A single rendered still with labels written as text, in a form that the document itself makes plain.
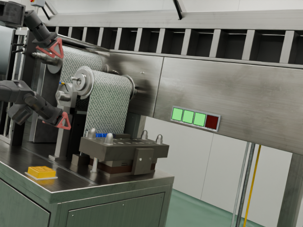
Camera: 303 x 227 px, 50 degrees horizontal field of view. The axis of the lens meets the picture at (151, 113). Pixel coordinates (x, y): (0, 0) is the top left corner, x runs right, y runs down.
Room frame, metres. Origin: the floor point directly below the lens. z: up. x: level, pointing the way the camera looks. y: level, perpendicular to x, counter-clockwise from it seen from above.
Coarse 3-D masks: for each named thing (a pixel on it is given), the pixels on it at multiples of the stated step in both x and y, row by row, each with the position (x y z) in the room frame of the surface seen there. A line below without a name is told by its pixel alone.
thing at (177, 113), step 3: (174, 108) 1.49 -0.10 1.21; (174, 111) 1.49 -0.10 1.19; (177, 111) 1.48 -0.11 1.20; (180, 111) 1.47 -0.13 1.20; (174, 114) 1.49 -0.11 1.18; (177, 114) 1.48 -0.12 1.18; (180, 114) 1.47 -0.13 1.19; (174, 117) 1.49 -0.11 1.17; (177, 117) 1.48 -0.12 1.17; (180, 117) 1.47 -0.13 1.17; (180, 120) 1.46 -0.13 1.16
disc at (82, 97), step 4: (80, 68) 1.45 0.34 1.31; (84, 68) 1.43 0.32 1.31; (88, 68) 1.41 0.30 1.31; (76, 72) 1.46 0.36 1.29; (92, 72) 1.39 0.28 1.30; (92, 76) 1.39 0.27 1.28; (92, 80) 1.39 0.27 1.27; (92, 84) 1.38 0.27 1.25; (92, 88) 1.38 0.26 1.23; (88, 92) 1.39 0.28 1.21; (80, 96) 1.43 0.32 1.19; (84, 96) 1.41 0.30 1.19
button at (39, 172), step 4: (28, 168) 1.14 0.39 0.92; (32, 168) 1.13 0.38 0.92; (36, 168) 1.13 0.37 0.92; (40, 168) 1.14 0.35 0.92; (44, 168) 1.15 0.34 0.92; (48, 168) 1.16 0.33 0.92; (28, 172) 1.14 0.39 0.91; (32, 172) 1.12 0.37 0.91; (36, 172) 1.10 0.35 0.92; (40, 172) 1.10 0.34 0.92; (44, 172) 1.11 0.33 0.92; (48, 172) 1.13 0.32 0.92; (52, 172) 1.14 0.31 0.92; (36, 176) 1.10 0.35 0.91; (40, 176) 1.10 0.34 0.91; (44, 176) 1.12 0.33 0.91; (48, 176) 1.13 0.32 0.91; (52, 176) 1.14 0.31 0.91
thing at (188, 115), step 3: (186, 111) 1.45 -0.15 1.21; (189, 111) 1.44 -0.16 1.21; (186, 114) 1.45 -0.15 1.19; (189, 114) 1.44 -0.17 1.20; (192, 114) 1.43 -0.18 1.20; (183, 117) 1.46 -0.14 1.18; (186, 117) 1.45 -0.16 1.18; (189, 117) 1.44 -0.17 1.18; (192, 117) 1.43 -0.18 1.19; (183, 120) 1.45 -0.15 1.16; (186, 120) 1.44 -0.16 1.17; (189, 120) 1.43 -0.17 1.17
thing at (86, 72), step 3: (81, 69) 1.43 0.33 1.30; (84, 69) 1.42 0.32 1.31; (78, 72) 1.44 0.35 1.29; (81, 72) 1.43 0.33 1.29; (84, 72) 1.41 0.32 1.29; (87, 72) 1.40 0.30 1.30; (75, 75) 1.45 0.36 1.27; (87, 75) 1.40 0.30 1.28; (90, 75) 1.40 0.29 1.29; (87, 78) 1.39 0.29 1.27; (90, 78) 1.39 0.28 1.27; (87, 81) 1.39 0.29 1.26; (90, 81) 1.39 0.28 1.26; (87, 84) 1.39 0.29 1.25; (90, 84) 1.39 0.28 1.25; (87, 87) 1.39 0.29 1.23; (75, 90) 1.44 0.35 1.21; (84, 90) 1.40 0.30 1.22; (87, 90) 1.39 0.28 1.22; (78, 93) 1.42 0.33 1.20; (81, 93) 1.41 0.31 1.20; (84, 93) 1.40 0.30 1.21
